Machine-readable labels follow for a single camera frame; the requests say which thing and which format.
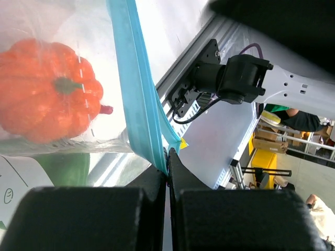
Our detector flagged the yellow bin in background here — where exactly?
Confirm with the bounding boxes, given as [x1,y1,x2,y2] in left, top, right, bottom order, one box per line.
[251,138,280,174]

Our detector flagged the aluminium mounting rail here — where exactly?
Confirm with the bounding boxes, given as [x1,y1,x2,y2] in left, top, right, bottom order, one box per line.
[156,16,250,114]

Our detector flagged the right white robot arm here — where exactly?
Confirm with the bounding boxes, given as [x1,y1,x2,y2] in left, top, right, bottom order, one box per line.
[191,1,334,119]

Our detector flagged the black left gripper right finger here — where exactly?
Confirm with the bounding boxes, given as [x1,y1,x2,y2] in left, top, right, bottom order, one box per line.
[167,149,332,250]

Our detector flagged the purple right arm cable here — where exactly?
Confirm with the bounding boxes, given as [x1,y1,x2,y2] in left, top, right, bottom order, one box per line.
[239,43,264,61]

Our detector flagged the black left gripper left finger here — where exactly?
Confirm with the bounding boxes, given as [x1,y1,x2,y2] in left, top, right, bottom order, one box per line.
[1,166,166,250]

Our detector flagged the cardboard boxes on shelf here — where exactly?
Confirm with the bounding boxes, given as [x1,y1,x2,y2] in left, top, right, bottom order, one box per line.
[251,125,334,159]

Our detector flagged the person in background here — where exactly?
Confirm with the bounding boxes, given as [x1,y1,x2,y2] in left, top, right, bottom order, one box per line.
[263,104,324,132]

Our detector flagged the orange toy pumpkin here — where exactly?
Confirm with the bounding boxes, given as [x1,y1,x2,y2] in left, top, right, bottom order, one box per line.
[1,39,103,143]

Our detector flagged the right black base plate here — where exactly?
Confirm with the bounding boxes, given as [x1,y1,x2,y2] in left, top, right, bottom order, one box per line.
[167,39,224,118]

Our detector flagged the dark green toy bell pepper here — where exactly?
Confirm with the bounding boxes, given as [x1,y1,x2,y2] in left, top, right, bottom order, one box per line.
[32,153,90,187]

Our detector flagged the clear zip bag teal zipper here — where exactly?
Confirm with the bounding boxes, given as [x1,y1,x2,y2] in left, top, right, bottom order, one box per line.
[1,1,181,187]

